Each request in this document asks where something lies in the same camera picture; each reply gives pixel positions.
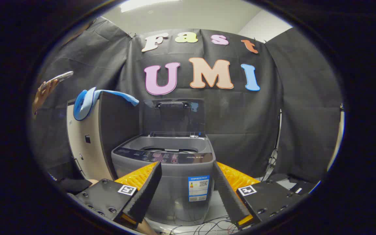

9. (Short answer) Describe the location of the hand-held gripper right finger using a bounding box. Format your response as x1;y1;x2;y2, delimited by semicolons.
212;161;306;229

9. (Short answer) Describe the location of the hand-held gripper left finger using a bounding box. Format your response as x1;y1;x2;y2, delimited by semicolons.
72;161;163;229

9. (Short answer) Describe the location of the grey washing machine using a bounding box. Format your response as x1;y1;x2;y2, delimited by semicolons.
111;132;216;226

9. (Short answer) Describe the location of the dark washing machine lid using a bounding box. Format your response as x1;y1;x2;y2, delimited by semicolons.
142;98;205;137

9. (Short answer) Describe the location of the light blue shirt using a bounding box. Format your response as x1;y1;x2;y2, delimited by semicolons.
73;87;139;121

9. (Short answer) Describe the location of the black light stand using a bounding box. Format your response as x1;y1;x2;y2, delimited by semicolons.
261;109;283;181

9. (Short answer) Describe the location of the dark cabinet with beige door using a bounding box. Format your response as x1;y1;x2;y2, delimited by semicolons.
66;91;141;181

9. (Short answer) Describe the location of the black equipment box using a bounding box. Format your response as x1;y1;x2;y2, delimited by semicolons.
266;173;321;196

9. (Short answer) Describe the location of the black backdrop cloth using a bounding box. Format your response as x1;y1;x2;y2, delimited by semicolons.
31;16;343;183

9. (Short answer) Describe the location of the ceiling light panel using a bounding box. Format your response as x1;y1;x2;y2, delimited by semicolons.
119;0;182;13

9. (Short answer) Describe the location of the tangle of thin cables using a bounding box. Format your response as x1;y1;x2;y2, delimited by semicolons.
168;215;241;235

